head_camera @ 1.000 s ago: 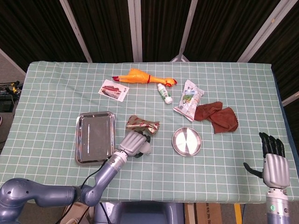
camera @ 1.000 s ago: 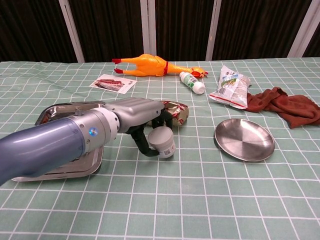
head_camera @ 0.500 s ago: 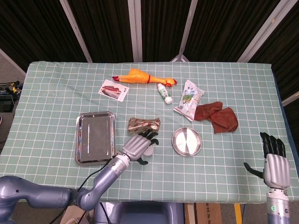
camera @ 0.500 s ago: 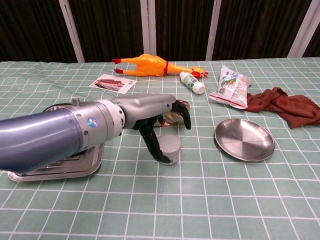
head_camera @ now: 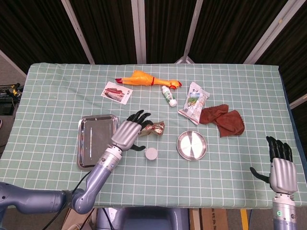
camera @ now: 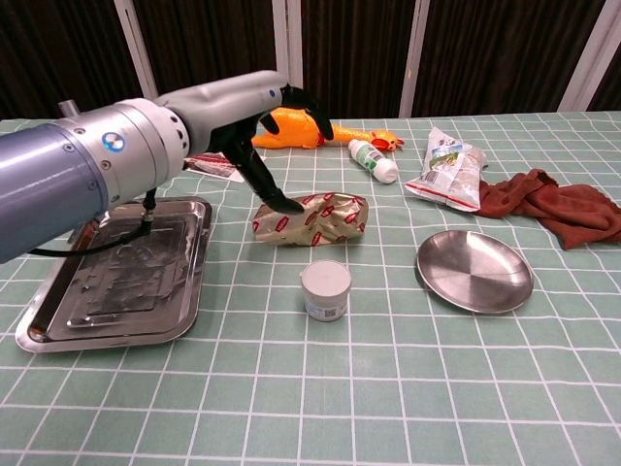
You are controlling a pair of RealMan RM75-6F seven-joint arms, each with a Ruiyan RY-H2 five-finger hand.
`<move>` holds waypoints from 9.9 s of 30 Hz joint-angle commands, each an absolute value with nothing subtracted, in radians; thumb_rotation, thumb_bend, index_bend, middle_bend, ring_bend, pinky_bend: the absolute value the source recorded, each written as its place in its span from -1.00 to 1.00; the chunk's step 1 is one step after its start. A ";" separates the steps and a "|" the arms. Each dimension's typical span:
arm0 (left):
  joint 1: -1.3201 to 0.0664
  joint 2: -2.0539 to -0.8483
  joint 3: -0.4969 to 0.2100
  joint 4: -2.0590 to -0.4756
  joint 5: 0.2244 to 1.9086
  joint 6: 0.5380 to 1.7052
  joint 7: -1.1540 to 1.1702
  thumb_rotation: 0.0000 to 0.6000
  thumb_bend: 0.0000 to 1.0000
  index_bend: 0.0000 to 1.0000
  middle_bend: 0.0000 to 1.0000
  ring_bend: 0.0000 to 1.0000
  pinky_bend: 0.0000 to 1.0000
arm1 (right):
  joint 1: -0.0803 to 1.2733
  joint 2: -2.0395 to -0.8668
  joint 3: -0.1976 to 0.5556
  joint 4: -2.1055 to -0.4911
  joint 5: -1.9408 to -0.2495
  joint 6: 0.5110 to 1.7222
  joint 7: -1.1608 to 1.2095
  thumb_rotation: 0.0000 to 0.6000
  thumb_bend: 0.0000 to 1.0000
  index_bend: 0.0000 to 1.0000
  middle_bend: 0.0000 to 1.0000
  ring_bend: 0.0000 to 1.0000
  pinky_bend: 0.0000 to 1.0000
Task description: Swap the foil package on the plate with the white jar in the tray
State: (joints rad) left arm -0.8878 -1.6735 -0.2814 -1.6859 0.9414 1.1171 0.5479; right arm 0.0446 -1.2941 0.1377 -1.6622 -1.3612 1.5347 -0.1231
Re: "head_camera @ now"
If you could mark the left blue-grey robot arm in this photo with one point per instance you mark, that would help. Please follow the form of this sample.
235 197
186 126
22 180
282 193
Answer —
98 177

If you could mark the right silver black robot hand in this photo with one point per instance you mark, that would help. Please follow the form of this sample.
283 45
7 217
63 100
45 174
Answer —
283 176

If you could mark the gold foil bag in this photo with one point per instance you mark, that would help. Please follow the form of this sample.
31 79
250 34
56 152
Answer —
154 129

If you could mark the yellow black clamp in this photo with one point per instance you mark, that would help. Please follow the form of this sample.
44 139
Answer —
13 89

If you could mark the grey metal stand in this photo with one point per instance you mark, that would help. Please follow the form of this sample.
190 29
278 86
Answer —
185 58

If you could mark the small white green bottle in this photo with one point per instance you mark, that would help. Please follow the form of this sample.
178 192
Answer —
169 95

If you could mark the light wooden board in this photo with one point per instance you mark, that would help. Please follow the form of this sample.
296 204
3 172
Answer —
194 219

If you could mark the white partition frame post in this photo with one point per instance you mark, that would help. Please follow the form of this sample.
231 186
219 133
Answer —
268 31
139 31
78 31
193 26
298 100

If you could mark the yellow rubber chicken toy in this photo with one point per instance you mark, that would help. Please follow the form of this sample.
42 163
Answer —
139 79

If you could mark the green checked tablecloth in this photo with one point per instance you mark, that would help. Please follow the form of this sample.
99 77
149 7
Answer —
153 187

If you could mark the open cardboard box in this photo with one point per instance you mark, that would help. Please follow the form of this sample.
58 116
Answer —
69 221

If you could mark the round steel plate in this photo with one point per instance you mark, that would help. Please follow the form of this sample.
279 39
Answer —
192 146

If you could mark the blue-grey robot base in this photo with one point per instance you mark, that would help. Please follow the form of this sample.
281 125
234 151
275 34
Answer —
144 219

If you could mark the photo postcard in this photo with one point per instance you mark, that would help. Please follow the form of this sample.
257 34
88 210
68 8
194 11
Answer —
116 93

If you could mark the white green snack bag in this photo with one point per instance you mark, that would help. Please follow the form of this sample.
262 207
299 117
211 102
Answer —
194 103

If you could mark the black electronic box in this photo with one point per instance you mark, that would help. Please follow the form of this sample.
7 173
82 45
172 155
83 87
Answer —
6 108

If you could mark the rectangular steel tray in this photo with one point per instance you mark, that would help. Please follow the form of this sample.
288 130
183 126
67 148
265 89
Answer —
96 134

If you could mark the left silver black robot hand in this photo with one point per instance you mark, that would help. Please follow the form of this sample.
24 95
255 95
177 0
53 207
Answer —
126 135

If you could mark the brown cloth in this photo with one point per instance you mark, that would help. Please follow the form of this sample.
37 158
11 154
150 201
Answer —
227 122

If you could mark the printed cardboard box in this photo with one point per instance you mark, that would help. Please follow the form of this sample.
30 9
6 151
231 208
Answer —
214 219

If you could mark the small white round cap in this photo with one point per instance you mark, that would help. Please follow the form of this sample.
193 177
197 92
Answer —
151 154

